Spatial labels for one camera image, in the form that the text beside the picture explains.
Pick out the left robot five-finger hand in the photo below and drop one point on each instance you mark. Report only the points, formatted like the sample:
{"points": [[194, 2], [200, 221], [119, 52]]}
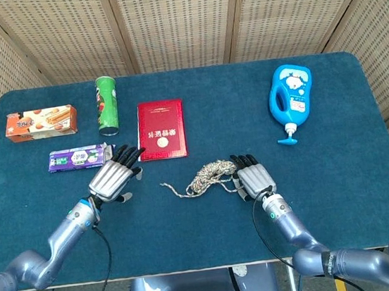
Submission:
{"points": [[110, 179]]}

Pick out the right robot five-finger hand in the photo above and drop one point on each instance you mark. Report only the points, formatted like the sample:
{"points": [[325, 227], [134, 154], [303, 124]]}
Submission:
{"points": [[255, 178]]}

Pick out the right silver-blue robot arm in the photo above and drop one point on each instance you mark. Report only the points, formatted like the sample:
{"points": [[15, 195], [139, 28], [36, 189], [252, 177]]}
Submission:
{"points": [[293, 225]]}

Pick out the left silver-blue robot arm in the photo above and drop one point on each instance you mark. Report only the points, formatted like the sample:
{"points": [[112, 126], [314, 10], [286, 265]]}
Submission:
{"points": [[63, 236]]}

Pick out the purple toothpaste box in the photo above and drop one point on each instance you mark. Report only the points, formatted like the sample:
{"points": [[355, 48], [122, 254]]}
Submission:
{"points": [[72, 159]]}

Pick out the red certificate book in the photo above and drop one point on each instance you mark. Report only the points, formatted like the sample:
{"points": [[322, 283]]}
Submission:
{"points": [[160, 130]]}

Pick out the green chips can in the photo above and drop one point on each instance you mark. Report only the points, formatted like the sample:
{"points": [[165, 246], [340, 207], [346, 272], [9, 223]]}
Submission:
{"points": [[107, 106]]}

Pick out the blue felt table mat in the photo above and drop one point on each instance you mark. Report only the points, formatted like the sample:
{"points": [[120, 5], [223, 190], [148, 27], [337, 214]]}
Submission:
{"points": [[191, 231]]}

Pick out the blue pump detergent bottle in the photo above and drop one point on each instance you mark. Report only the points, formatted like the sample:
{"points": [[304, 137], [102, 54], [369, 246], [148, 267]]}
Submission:
{"points": [[291, 98]]}

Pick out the orange biscuit box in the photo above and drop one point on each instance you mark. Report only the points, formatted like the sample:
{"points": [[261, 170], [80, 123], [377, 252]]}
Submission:
{"points": [[41, 123]]}

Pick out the white table leg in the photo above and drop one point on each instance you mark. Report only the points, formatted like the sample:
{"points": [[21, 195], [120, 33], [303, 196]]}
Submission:
{"points": [[293, 287]]}

